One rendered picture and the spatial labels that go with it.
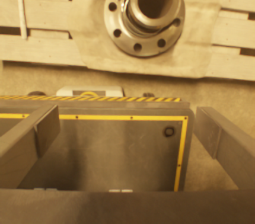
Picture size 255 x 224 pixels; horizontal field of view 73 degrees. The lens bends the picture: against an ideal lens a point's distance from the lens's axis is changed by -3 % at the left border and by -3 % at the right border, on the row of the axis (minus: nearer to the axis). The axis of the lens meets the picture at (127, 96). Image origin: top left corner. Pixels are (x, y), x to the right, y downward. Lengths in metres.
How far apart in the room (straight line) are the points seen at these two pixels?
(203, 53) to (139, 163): 0.43
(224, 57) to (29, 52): 0.72
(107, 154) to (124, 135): 0.09
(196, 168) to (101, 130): 0.70
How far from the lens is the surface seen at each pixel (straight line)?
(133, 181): 0.65
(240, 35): 0.78
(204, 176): 1.16
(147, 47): 0.61
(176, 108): 0.54
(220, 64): 0.75
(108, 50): 0.62
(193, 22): 0.67
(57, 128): 0.16
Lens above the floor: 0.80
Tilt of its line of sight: 73 degrees down
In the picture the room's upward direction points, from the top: 177 degrees clockwise
